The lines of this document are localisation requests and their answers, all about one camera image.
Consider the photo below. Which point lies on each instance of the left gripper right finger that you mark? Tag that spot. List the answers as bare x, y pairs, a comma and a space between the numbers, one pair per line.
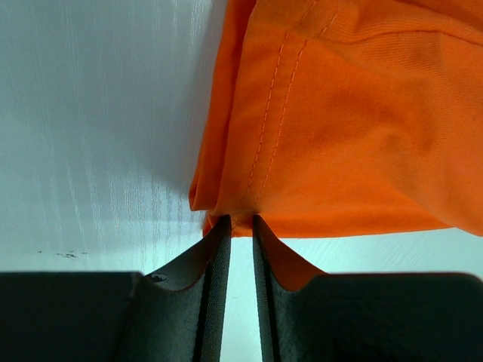
306, 314

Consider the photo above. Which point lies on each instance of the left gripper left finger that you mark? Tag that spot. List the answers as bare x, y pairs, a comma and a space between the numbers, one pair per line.
174, 313

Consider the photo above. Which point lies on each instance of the orange t shirt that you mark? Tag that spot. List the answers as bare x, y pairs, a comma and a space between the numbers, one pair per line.
342, 118

